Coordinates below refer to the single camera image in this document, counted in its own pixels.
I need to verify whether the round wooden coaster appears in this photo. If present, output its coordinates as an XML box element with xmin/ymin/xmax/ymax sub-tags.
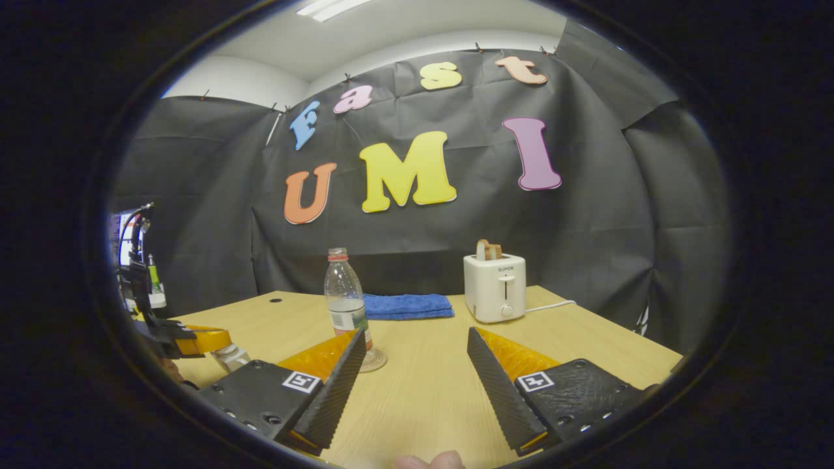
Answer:
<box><xmin>357</xmin><ymin>347</ymin><xmax>388</xmax><ymax>374</ymax></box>

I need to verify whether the blue folded towel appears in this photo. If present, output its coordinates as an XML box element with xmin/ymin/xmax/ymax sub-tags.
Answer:
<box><xmin>362</xmin><ymin>293</ymin><xmax>455</xmax><ymax>321</ymax></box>

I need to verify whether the white toaster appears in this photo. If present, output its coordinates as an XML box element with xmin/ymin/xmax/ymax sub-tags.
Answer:
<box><xmin>463</xmin><ymin>253</ymin><xmax>527</xmax><ymax>324</ymax></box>

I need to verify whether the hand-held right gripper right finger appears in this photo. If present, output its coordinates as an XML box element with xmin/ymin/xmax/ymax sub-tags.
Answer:
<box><xmin>467</xmin><ymin>326</ymin><xmax>659</xmax><ymax>457</ymax></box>

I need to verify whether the white toaster cable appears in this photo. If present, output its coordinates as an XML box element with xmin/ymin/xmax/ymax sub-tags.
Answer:
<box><xmin>525</xmin><ymin>299</ymin><xmax>578</xmax><ymax>314</ymax></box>

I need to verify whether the ceiling light panel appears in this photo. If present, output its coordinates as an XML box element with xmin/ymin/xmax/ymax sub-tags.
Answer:
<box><xmin>296</xmin><ymin>0</ymin><xmax>372</xmax><ymax>23</ymax></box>

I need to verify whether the clear plastic water bottle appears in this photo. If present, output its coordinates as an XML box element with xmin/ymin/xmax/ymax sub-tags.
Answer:
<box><xmin>324</xmin><ymin>247</ymin><xmax>375</xmax><ymax>356</ymax></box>

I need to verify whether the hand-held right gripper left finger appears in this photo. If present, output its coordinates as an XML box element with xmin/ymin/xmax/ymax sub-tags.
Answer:
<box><xmin>195</xmin><ymin>327</ymin><xmax>367</xmax><ymax>457</ymax></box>

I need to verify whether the computer monitor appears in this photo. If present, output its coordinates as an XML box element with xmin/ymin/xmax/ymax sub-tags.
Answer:
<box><xmin>111</xmin><ymin>212</ymin><xmax>145</xmax><ymax>268</ymax></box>

